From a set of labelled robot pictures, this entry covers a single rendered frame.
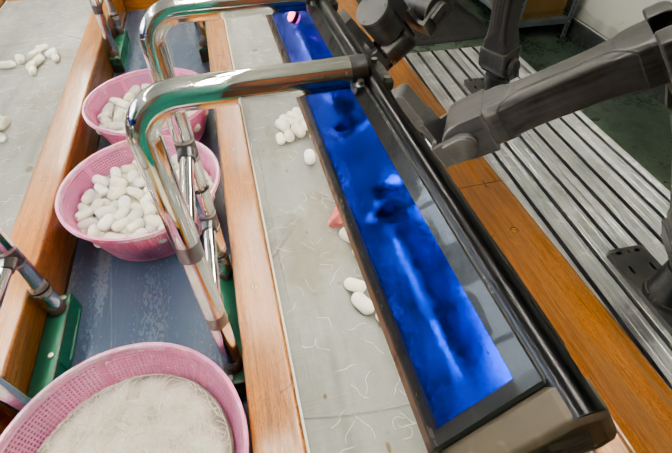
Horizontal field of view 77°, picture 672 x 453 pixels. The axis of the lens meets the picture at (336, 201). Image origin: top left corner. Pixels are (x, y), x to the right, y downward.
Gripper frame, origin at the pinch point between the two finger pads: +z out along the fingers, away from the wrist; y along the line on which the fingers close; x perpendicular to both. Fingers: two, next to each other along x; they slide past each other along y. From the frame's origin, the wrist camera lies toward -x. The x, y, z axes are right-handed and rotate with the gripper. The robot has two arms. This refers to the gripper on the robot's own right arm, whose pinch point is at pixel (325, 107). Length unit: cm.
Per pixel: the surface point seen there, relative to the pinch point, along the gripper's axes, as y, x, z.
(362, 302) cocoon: 39.1, 1.0, 7.1
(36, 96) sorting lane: -33, -33, 51
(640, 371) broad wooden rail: 57, 19, -15
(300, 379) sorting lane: 46.2, -4.0, 16.1
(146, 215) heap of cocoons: 13.2, -16.7, 30.6
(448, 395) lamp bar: 62, -26, -9
